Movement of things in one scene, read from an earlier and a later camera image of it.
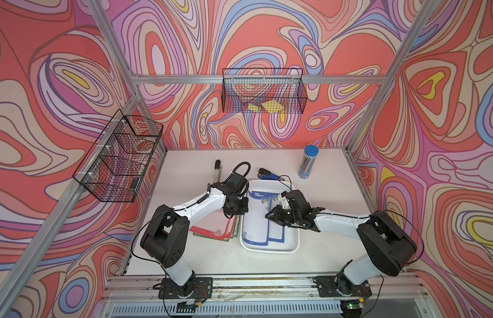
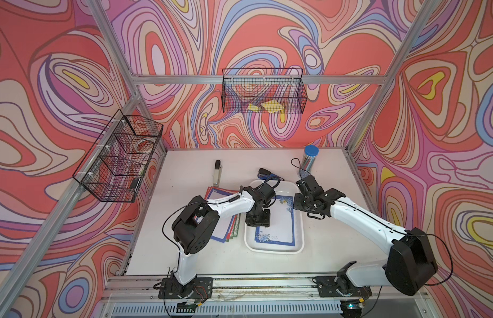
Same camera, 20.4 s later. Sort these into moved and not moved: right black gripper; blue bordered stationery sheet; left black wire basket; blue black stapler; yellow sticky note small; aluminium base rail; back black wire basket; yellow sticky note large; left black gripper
Moved: left black gripper; blue bordered stationery sheet; right black gripper
Not moved: yellow sticky note large; blue black stapler; aluminium base rail; yellow sticky note small; back black wire basket; left black wire basket
